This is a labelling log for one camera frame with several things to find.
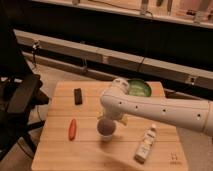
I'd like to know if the black rectangular block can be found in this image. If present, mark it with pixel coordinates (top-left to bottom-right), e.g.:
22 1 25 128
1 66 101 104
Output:
74 88 83 105

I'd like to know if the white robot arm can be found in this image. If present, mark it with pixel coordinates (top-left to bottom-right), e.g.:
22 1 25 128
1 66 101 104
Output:
100 78 213 137

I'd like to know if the white plastic bottle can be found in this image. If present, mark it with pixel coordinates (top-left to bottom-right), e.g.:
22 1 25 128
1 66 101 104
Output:
134 124 156 164

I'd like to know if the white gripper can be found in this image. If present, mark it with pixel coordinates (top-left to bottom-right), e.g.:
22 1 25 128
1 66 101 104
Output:
97 113 128 126

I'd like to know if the green bowl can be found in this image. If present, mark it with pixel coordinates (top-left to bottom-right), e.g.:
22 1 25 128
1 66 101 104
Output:
128 79 152 97

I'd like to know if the black chair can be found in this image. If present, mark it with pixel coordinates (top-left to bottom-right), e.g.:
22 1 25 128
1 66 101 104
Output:
0 29 49 161

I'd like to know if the wooden table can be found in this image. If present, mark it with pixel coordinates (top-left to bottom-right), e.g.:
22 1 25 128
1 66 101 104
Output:
32 81 188 171

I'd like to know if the orange carrot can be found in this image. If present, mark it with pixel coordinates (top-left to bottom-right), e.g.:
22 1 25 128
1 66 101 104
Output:
68 119 77 140

